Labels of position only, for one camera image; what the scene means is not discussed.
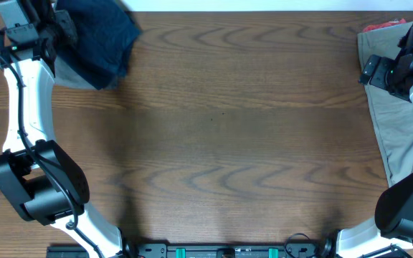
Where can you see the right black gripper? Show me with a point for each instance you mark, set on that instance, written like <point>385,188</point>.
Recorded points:
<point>373,70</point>

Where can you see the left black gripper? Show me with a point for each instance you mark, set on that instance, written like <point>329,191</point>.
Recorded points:
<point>64,23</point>

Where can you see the navy blue shorts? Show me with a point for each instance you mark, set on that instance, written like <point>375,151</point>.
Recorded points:
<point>103,28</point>

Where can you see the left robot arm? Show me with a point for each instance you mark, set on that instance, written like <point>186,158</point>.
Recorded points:
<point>39,180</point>

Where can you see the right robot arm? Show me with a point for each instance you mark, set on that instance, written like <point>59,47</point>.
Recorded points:
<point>389,232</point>

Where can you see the khaki beige shorts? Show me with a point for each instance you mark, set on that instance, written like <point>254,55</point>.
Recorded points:
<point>392,117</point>

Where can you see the folded grey shorts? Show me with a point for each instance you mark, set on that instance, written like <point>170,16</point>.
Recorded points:
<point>84,73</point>

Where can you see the red garment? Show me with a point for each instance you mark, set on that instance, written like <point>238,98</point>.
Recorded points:
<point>373,27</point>

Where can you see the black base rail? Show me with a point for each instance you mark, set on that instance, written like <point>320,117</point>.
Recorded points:
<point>293,249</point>

